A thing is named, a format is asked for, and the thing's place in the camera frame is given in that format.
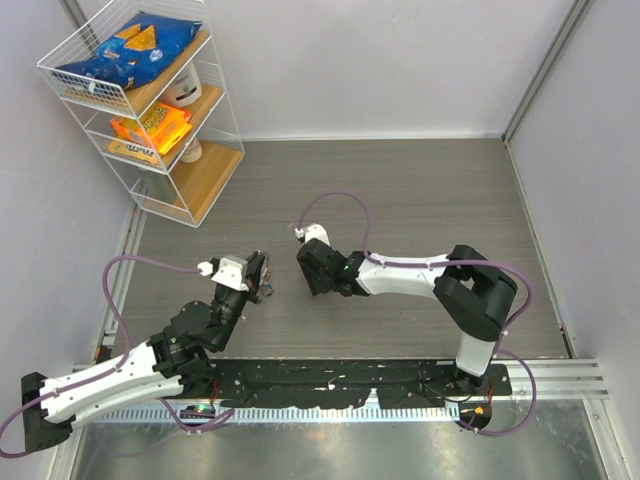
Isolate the yellow blue snack box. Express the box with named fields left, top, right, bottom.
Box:
left=107, top=140, right=157, bottom=165

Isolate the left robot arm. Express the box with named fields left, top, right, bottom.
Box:
left=21, top=250, right=269, bottom=453

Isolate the white wire shelf rack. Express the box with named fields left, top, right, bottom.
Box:
left=37, top=1, right=245, bottom=228

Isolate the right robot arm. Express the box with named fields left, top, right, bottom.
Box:
left=296, top=239, right=518, bottom=394

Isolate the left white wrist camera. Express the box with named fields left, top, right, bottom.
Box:
left=211, top=255, right=249, bottom=292

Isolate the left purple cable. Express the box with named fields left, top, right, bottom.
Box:
left=0, top=254, right=236, bottom=459

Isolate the white slotted cable duct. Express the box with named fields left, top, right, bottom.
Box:
left=93, top=401, right=459, bottom=424

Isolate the orange snack box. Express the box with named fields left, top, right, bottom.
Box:
left=110, top=101, right=192, bottom=155

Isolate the bunch of silver keys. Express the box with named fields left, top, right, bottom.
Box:
left=259, top=266, right=274, bottom=297

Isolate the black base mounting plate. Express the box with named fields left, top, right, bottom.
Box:
left=175, top=359, right=512, bottom=410

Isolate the white jar with label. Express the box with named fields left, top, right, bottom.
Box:
left=160, top=62, right=202, bottom=108

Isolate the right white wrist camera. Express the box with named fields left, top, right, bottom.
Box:
left=294, top=223, right=331, bottom=246

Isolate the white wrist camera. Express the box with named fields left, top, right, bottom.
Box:
left=211, top=255, right=249, bottom=292
left=294, top=223, right=331, bottom=246

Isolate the aluminium corner frame post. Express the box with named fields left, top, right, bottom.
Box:
left=501, top=0, right=596, bottom=146

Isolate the blue chips bag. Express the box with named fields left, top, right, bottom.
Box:
left=53, top=12, right=202, bottom=90

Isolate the white paper cup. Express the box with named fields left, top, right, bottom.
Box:
left=180, top=138, right=203, bottom=164

